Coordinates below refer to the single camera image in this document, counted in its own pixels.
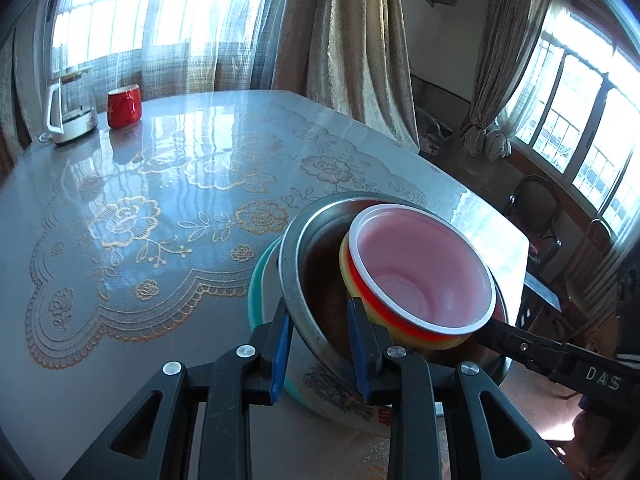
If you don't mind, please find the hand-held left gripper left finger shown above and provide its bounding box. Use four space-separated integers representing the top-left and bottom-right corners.
65 297 296 480

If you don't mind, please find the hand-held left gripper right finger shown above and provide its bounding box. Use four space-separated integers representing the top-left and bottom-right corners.
346 297 576 480

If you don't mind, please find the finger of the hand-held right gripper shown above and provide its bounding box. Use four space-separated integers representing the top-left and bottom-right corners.
475 320 567 379

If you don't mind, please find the large white floral plate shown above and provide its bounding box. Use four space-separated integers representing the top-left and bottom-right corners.
284 357 397 437

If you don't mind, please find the teal plastic plate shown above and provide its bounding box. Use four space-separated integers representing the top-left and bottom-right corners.
247 235 321 405

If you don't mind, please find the yellow plastic bowl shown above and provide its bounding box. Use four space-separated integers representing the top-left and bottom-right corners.
338 240 472 352

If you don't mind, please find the stainless steel bowl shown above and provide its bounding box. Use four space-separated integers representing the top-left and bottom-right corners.
278 192 512 387

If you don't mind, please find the red plastic bowl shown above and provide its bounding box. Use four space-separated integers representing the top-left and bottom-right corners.
347 203 497 347

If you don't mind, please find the dark metal chair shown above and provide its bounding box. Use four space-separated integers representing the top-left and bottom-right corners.
564 216 628 313
504 174 565 253

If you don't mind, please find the wood framed window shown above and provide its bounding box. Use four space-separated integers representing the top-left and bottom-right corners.
514 2 640 238

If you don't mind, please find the patterned cloth bundle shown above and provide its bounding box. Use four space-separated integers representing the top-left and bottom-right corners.
416 108 453 155

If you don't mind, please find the tied beige curtain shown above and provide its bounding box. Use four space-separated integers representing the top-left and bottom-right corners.
459 0 558 162

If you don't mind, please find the red mug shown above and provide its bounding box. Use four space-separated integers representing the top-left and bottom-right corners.
107 84 143 130

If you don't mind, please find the beige patterned curtain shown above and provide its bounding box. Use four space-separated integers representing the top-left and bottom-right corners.
270 0 422 157
7 15 53 141

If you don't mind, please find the white sheer curtain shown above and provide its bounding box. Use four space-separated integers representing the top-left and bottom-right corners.
49 0 283 103

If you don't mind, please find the white glass electric kettle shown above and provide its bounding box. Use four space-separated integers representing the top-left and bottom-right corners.
45 64 100 146

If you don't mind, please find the barred window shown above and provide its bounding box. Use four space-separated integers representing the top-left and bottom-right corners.
52 0 271 68

